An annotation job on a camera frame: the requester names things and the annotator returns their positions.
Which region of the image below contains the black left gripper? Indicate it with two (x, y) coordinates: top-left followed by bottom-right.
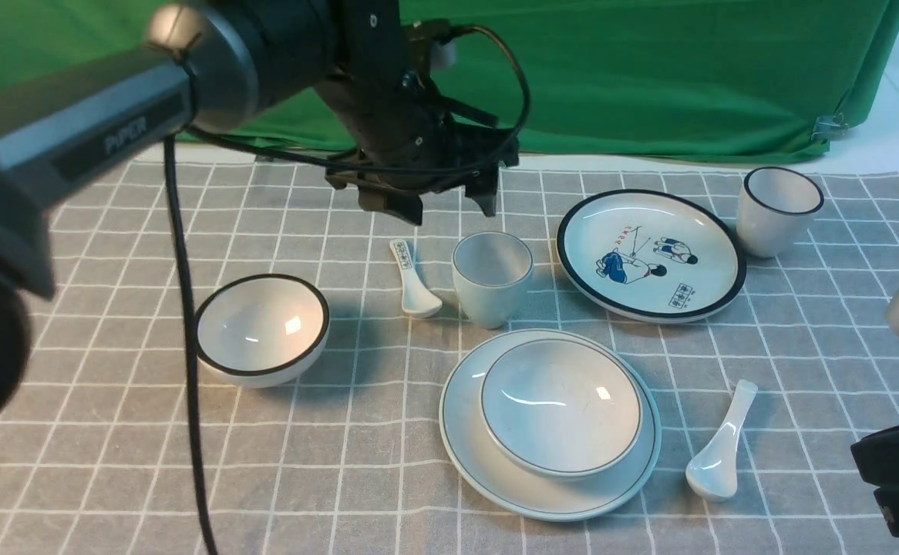
(325, 116), (520, 226)

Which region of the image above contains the white cup thin rim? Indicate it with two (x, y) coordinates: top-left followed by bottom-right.
(452, 231), (534, 330)

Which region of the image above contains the white shallow bowl thin rim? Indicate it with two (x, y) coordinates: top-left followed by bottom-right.
(479, 338), (653, 480)

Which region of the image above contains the plain white ceramic spoon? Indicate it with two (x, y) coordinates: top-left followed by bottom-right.
(685, 379), (759, 502)

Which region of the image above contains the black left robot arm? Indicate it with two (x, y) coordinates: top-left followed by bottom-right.
(0, 1), (530, 413)

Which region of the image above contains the white spoon with print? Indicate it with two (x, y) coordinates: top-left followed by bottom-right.
(389, 240), (443, 318)

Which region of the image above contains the black-rimmed illustrated plate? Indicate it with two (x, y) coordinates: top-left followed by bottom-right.
(556, 190), (748, 325)

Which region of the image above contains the green backdrop cloth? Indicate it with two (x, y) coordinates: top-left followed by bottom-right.
(0, 1), (899, 163)

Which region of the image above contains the black-rimmed white bowl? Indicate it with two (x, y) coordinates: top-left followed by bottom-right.
(195, 274), (331, 388)

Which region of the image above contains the grey checked tablecloth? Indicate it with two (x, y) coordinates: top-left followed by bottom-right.
(0, 162), (899, 554)

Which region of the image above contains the white plate thin rim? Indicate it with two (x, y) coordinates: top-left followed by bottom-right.
(439, 329), (662, 521)

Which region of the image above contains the white cup black rim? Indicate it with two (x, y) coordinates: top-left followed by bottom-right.
(736, 167), (824, 257)

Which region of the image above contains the metal clip on backdrop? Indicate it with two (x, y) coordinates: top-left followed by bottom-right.
(810, 113), (851, 142)

